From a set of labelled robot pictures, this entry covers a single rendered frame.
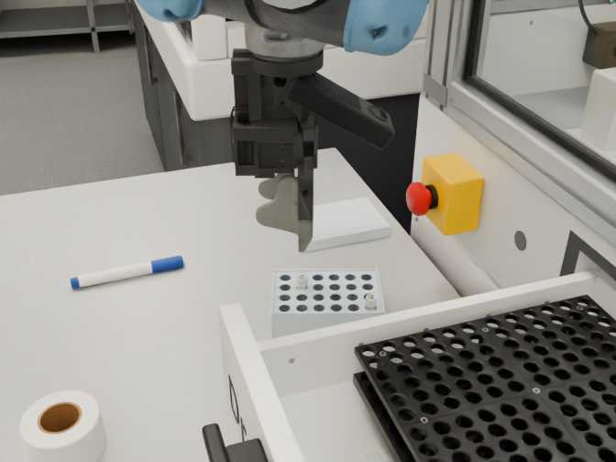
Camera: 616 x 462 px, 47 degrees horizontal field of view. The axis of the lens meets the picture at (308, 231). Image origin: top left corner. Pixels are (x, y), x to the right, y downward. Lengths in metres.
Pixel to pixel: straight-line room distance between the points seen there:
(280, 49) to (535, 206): 0.30
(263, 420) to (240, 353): 0.07
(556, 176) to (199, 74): 0.66
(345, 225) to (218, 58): 0.39
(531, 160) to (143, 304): 0.47
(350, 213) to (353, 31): 0.55
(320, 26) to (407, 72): 0.85
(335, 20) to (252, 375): 0.25
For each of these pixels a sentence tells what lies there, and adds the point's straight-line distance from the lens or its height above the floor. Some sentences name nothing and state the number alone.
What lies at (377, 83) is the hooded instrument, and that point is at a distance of 1.30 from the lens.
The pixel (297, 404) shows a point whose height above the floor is 0.84.
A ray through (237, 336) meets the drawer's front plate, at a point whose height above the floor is 0.93.
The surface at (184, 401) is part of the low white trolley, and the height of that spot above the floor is 0.76.
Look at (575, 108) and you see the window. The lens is 0.71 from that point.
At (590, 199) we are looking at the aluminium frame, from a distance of 0.67.
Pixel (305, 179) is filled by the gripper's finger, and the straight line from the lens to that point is 0.68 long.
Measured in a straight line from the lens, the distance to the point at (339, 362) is 0.62.
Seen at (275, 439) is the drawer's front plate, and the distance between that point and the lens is 0.47.
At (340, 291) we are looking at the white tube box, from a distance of 0.81.
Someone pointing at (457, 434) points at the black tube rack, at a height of 0.90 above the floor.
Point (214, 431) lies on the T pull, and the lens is 0.50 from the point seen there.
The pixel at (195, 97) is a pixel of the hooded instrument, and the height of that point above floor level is 0.85.
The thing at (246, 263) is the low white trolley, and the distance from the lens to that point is 0.92.
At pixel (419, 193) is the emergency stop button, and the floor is 0.89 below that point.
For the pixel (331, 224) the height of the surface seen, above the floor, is 0.78.
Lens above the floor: 1.28
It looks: 32 degrees down
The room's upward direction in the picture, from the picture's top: straight up
